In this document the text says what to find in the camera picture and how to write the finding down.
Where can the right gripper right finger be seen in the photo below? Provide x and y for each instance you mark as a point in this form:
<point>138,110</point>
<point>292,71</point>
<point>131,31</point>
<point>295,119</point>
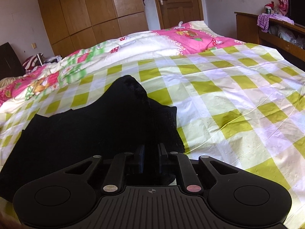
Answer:
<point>180,166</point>

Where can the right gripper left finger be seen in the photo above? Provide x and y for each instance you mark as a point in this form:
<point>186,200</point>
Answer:
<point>123,168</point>

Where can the black knit sweater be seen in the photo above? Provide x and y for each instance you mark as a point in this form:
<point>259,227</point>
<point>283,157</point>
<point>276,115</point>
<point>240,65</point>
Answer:
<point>123,119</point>

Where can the green checkered bed sheet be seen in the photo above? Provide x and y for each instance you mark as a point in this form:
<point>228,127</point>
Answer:
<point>243,105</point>

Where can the pink floral quilt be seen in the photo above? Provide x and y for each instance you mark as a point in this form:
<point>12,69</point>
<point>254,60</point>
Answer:
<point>183,39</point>

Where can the red white striped pillow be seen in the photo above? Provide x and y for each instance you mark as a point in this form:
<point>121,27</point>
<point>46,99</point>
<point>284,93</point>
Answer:
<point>33,61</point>

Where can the dark wooden headboard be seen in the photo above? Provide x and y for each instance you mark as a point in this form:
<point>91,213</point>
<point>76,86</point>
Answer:
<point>10,65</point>

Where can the wooden tv cabinet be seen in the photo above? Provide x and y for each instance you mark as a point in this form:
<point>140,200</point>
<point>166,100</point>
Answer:
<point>249,31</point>

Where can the wooden wardrobe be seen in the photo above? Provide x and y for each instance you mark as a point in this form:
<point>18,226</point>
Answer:
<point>80,24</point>

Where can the purple patterned cloth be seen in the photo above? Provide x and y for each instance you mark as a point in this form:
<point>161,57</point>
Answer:
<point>263,20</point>

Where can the brown wooden door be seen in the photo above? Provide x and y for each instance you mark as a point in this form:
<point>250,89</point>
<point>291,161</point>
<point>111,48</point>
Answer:
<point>171,12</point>

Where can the small santa figurine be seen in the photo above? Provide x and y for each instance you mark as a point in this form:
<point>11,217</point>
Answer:
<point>269,8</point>

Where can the pink cloth over television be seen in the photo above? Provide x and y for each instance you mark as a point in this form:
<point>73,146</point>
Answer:
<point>283,7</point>

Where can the black flat television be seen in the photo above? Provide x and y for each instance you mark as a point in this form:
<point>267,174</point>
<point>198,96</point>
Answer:
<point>296,11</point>

